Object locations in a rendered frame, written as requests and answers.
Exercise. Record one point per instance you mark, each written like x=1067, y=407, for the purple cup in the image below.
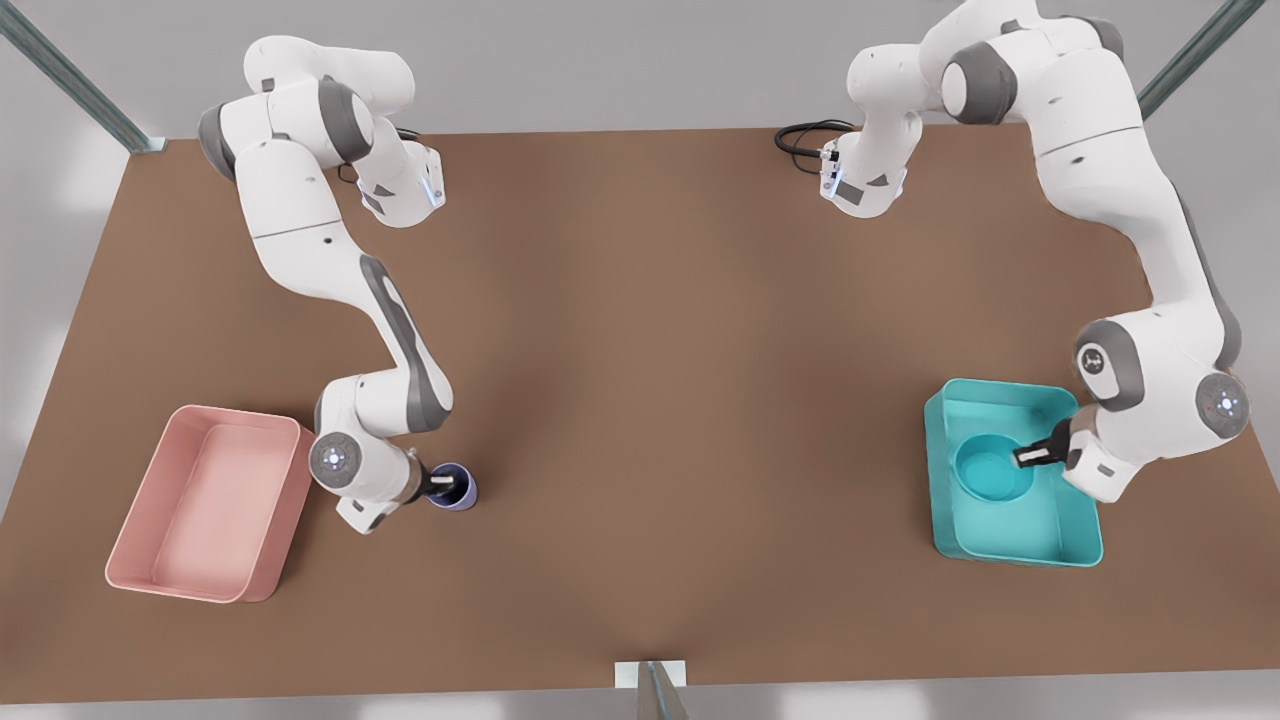
x=455, y=488

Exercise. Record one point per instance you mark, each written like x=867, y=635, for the teal bowl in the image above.
x=992, y=468

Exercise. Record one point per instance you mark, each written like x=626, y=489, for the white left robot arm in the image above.
x=1110, y=190

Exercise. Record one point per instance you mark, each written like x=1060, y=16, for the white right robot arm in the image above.
x=300, y=200

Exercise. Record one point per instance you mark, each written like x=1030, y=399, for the teal plastic box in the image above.
x=1010, y=475

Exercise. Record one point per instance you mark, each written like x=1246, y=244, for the pink plastic box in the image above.
x=213, y=501

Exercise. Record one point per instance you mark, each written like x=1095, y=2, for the silver frame post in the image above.
x=75, y=80
x=655, y=688
x=1195, y=50

